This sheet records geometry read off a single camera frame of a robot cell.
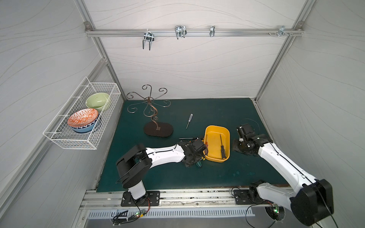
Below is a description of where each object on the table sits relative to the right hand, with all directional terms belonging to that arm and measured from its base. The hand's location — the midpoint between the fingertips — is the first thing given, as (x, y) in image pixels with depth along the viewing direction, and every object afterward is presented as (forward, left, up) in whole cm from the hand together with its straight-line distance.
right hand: (237, 146), depth 83 cm
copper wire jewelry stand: (+15, +54, -7) cm, 56 cm away
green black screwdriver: (-9, +22, -7) cm, 25 cm away
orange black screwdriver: (+9, +28, -8) cm, 31 cm away
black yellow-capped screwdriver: (-2, +7, -7) cm, 10 cm away
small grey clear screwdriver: (+26, +29, -9) cm, 40 cm away
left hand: (-7, +22, -6) cm, 24 cm away
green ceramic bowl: (+10, +77, +26) cm, 82 cm away
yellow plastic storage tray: (+9, +13, -10) cm, 19 cm away
